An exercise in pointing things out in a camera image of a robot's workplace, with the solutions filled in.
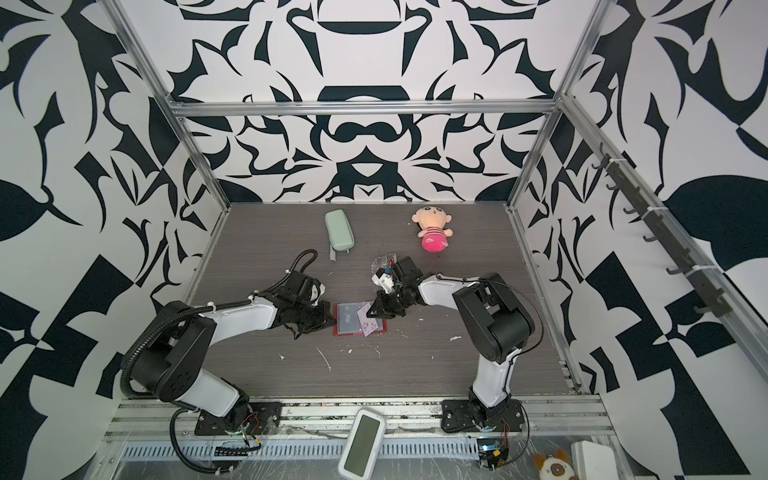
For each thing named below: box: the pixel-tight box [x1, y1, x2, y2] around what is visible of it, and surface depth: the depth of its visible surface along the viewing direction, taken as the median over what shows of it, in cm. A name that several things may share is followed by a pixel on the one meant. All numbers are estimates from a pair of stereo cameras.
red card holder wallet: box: [333, 301, 388, 337], surface depth 91 cm
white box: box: [571, 440, 618, 480], surface depth 67 cm
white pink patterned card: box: [357, 302, 379, 337], surface depth 89 cm
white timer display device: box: [337, 408, 386, 480], surface depth 69 cm
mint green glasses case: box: [324, 208, 355, 261], surface depth 111 cm
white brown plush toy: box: [533, 448, 579, 480], surface depth 68 cm
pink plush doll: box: [411, 206, 453, 253], surface depth 108 cm
